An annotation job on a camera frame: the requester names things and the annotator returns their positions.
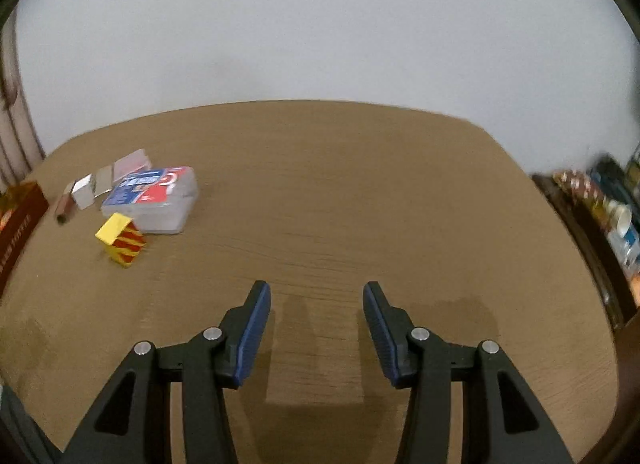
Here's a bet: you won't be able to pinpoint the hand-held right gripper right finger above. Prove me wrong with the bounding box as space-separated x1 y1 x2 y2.
362 281 576 464

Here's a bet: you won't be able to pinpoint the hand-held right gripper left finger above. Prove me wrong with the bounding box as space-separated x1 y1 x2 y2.
60 280 272 464

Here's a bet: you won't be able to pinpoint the yellow red striped box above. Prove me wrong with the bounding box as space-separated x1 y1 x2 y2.
95 212 148 269

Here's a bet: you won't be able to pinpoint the clear plastic card case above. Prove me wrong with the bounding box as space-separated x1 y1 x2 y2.
100 166 199 234

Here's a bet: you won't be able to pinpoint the red playing card box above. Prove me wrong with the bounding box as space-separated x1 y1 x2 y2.
113 148 152 183

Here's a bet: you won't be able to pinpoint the grey flat card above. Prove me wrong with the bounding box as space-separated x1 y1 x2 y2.
93 165 115 195

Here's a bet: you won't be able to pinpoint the silver metal block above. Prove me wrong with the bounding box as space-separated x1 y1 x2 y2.
72 174 96 210

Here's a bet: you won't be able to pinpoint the dark wooden side shelf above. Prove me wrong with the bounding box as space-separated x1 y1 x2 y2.
531 173 632 331

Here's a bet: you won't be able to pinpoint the row of shelf clutter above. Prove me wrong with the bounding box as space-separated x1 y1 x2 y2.
553 143 640 307

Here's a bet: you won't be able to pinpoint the dark red cardboard box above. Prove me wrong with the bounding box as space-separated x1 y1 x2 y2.
0 180 50 295

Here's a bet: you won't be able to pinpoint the beige curtain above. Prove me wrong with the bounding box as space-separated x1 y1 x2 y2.
0 14 45 190

